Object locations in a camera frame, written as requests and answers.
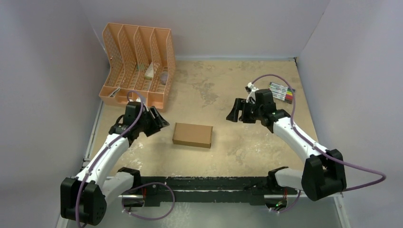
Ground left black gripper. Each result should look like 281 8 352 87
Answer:
136 106 168 136

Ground brown cardboard box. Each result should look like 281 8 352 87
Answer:
173 123 213 149

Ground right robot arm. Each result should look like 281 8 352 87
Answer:
226 89 347 201

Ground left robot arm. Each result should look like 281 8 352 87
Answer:
60 101 169 228

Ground pack of coloured markers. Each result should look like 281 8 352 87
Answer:
269 82 295 104

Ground small grey object in organizer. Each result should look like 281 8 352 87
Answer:
160 72 168 86

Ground white card in organizer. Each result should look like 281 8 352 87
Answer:
144 62 154 80

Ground orange plastic file organizer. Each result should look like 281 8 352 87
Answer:
99 23 176 112

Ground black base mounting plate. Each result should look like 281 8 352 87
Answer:
120 176 297 207

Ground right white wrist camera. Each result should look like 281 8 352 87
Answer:
245 82 258 104

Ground aluminium rail frame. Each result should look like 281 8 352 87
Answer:
55 175 351 228

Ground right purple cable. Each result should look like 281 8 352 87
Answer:
250 74 387 215

